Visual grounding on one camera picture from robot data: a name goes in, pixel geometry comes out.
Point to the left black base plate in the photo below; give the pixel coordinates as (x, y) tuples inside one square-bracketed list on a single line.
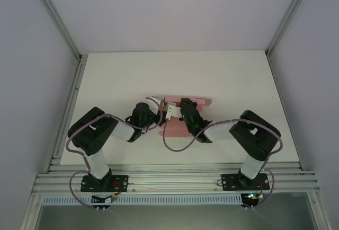
[(119, 181)]

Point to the aluminium frame post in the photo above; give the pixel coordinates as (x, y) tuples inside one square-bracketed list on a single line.
[(53, 15), (288, 15)]

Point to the pink paper box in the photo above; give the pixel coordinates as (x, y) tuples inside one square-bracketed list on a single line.
[(174, 132)]

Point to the left aluminium side rail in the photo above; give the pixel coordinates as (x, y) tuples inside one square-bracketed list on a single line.
[(76, 81)]

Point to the left aluminium frame post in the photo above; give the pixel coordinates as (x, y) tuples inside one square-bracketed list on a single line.
[(53, 15)]

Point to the right aluminium frame post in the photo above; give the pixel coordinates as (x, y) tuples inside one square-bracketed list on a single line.
[(288, 15)]

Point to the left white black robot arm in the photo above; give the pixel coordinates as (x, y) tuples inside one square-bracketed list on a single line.
[(92, 132)]

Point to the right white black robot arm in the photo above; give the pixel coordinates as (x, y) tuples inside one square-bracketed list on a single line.
[(254, 134)]

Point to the left small controller board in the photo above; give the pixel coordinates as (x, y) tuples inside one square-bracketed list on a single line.
[(104, 200)]

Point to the right small controller board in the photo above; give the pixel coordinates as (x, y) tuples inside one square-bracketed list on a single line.
[(251, 199)]

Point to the small controller board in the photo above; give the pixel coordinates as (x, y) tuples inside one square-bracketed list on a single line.
[(104, 200), (251, 199)]

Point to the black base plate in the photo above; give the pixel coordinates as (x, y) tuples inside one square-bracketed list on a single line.
[(230, 183), (119, 181)]

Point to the aluminium mounting rails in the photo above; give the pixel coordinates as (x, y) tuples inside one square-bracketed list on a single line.
[(172, 177)]

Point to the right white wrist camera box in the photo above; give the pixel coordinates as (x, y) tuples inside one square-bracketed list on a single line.
[(172, 111)]

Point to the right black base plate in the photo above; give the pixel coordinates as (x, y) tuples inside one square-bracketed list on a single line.
[(230, 183)]

